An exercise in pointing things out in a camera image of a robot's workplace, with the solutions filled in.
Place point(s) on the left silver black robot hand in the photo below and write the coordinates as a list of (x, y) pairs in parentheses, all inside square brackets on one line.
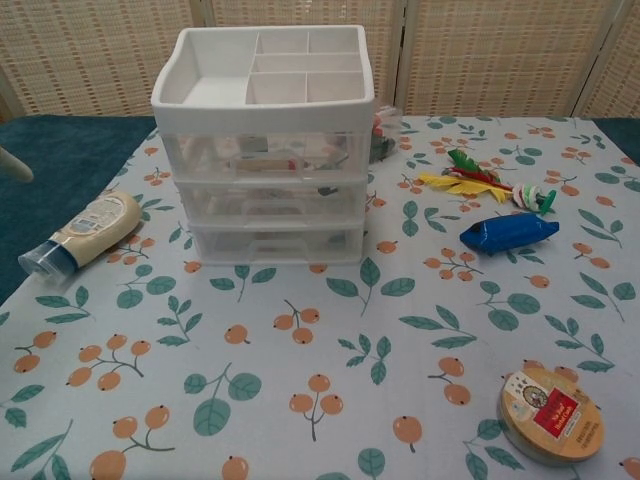
[(15, 165)]

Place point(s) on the clear plastic drawer with pencil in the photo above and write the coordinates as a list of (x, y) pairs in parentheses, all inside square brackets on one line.
[(205, 155)]

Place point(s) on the white plastic drawer organizer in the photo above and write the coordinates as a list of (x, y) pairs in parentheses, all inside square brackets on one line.
[(265, 117)]

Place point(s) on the clear box red black pieces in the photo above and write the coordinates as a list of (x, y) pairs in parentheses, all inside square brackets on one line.
[(382, 135)]

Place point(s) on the teal table cover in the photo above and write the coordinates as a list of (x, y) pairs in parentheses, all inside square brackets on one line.
[(60, 150)]

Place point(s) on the cream squeeze sauce bottle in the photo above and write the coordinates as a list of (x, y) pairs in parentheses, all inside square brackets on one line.
[(100, 220)]

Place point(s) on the wooden pencil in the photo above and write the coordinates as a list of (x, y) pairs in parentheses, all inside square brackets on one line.
[(265, 165)]

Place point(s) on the floral leaf berry tablecloth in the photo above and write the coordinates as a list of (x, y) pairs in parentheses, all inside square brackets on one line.
[(320, 350)]

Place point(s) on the colourful feather shuttlecock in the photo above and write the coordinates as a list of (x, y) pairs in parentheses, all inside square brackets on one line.
[(460, 182)]

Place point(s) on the woven folding screen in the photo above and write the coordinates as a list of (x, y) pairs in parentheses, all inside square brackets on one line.
[(500, 55)]

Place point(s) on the blue wrapped package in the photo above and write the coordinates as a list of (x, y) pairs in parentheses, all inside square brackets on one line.
[(510, 232)]

